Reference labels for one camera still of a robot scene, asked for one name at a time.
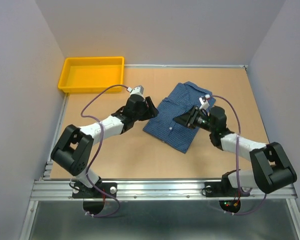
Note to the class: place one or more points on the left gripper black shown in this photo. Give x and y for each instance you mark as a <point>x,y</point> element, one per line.
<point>152,111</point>

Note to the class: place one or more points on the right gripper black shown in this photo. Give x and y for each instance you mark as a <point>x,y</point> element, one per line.
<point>182,119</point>

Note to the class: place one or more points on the blue plaid long sleeve shirt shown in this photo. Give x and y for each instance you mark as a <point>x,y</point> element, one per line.
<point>163,127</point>

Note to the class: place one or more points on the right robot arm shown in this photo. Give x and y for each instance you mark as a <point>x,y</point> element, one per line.
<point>271,167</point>

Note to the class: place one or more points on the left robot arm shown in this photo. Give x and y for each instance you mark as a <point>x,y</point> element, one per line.
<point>73,148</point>

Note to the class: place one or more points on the yellow plastic bin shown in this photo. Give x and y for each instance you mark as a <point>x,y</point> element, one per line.
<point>85,75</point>

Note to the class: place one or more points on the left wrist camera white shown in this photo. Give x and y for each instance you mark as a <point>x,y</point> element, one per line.
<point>138,90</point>

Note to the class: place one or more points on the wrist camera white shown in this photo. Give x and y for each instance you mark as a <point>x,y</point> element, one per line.
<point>138,90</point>
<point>204,102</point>

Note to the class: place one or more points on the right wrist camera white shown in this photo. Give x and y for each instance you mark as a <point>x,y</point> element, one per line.
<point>204,102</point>

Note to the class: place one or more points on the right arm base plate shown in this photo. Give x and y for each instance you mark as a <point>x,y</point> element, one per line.
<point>219,189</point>

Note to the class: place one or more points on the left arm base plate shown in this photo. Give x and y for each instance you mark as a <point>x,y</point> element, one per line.
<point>80,191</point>

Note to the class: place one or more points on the aluminium mounting rail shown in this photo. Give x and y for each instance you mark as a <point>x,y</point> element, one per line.
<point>47,189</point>

